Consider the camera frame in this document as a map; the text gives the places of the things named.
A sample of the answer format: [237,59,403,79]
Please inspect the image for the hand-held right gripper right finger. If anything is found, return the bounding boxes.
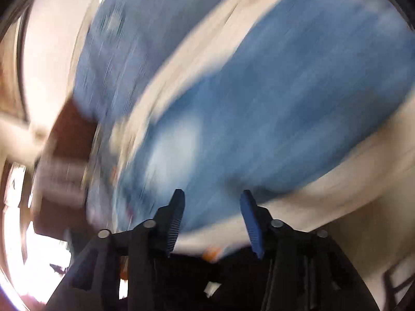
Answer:
[239,189,381,311]

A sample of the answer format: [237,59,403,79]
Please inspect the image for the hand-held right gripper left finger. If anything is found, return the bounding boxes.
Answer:
[45,188,185,311]

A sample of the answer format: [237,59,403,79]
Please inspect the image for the blue denim pants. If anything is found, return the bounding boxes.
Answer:
[73,0,415,235]

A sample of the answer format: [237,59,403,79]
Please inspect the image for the cream blanket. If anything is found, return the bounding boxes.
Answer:
[19,0,415,302]

